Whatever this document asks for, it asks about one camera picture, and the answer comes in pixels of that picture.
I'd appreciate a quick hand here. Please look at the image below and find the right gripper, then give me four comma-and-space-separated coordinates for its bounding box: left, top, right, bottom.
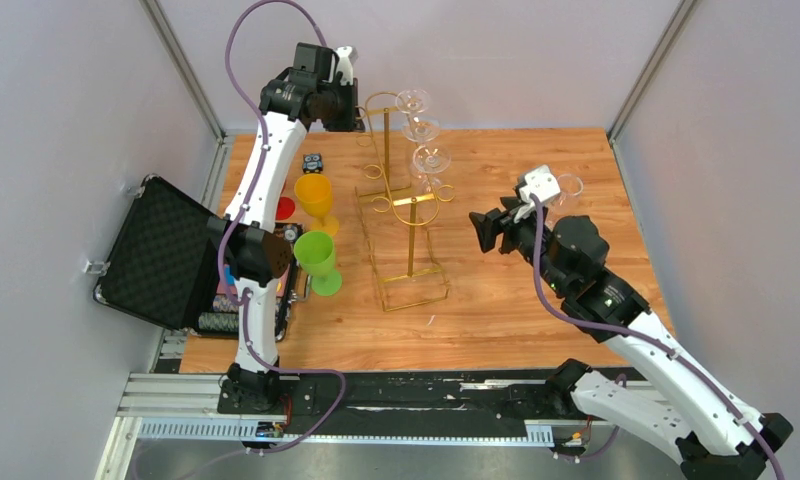
469, 198, 568, 296

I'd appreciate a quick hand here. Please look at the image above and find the clear wine glass front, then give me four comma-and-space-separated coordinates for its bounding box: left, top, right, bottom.
546, 173, 584, 227

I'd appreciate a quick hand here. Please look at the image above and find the orange wine glass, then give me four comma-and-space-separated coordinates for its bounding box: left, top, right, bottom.
294, 173, 340, 237

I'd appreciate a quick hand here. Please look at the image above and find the red wine glass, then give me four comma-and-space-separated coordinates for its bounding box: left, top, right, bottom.
275, 196, 296, 222

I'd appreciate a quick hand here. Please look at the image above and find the green wine glass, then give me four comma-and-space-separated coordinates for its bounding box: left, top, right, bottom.
293, 231, 342, 296

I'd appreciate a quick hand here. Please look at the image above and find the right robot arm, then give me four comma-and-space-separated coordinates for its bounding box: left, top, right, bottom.
469, 197, 793, 479

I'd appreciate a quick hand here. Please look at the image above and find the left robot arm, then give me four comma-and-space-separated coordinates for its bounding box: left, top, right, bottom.
207, 43, 362, 413

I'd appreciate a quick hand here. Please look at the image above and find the clear wine glass rearmost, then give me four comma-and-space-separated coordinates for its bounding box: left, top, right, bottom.
395, 89, 432, 114

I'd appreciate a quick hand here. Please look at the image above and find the black poker chip case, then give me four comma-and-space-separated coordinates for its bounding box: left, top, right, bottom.
93, 174, 303, 340

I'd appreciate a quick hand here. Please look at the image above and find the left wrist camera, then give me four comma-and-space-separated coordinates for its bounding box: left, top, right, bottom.
334, 46, 358, 86

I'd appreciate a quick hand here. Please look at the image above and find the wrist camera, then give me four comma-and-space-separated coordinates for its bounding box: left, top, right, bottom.
513, 165, 561, 223
334, 46, 358, 86

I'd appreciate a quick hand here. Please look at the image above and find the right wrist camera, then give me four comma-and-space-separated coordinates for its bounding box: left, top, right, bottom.
513, 165, 561, 223

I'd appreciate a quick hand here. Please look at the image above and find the gold wire glass rack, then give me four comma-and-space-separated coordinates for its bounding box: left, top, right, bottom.
355, 91, 455, 312

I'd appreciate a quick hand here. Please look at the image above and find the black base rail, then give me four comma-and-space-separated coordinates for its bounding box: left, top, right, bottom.
128, 368, 640, 446

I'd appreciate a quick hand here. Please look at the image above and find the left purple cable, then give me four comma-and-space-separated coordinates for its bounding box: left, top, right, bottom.
217, 0, 348, 455

